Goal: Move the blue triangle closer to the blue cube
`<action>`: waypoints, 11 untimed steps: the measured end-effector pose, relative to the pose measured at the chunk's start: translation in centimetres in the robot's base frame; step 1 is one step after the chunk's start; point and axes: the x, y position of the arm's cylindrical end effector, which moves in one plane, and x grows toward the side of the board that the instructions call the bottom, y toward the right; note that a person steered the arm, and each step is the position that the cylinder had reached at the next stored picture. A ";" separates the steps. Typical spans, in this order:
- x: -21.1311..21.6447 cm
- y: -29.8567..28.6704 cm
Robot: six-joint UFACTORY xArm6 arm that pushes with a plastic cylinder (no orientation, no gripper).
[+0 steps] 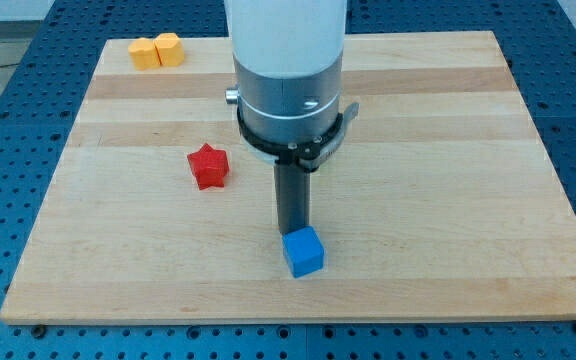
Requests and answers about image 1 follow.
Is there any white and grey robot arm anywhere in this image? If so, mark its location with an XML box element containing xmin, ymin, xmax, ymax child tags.
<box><xmin>224</xmin><ymin>0</ymin><xmax>359</xmax><ymax>172</ymax></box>

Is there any blue cube block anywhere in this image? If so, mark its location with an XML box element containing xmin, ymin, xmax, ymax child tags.
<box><xmin>282</xmin><ymin>226</ymin><xmax>325</xmax><ymax>278</ymax></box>

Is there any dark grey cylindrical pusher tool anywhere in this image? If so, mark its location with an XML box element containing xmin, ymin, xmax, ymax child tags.
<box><xmin>274</xmin><ymin>165</ymin><xmax>310</xmax><ymax>235</ymax></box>

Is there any red star block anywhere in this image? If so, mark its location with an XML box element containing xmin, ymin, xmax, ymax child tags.
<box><xmin>187</xmin><ymin>143</ymin><xmax>229</xmax><ymax>190</ymax></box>

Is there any wooden board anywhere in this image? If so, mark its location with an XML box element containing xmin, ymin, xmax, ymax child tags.
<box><xmin>0</xmin><ymin>31</ymin><xmax>576</xmax><ymax>325</ymax></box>

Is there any yellow heart block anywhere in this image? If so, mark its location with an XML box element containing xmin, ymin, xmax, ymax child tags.
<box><xmin>128</xmin><ymin>33</ymin><xmax>185</xmax><ymax>70</ymax></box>

